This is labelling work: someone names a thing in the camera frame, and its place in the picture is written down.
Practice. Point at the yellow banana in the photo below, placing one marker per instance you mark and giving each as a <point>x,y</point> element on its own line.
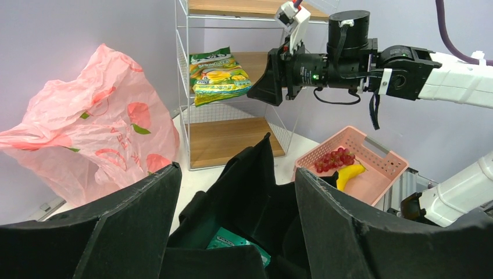
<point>347,173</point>

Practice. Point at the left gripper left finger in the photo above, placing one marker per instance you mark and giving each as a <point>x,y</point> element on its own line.
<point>122,235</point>

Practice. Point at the pink perforated plastic basket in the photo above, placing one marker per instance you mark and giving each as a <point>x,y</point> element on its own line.
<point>364,174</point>

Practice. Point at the red grape bunch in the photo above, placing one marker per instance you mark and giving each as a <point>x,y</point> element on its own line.
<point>334,160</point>

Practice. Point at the white wire wooden shelf rack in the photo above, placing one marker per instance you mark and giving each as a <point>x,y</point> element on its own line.
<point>215,132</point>

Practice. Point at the pink plastic grocery bag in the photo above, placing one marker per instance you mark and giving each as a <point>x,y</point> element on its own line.
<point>97,134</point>

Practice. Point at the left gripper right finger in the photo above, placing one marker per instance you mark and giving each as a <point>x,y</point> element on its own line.
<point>347,238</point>

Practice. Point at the black fabric grocery bag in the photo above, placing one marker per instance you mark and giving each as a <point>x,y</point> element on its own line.
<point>247,201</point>

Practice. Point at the green Fox's candy bag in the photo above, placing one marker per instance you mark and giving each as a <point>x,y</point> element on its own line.
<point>217,76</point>

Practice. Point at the teal Fox's candy bag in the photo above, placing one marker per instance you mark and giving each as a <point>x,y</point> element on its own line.
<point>224,238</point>

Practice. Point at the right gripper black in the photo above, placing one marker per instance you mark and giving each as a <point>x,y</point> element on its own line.
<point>298,70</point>

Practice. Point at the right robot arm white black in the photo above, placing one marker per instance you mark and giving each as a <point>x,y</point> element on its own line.
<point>353,62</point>

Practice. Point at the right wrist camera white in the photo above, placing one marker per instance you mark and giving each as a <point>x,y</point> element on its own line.
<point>294,19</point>

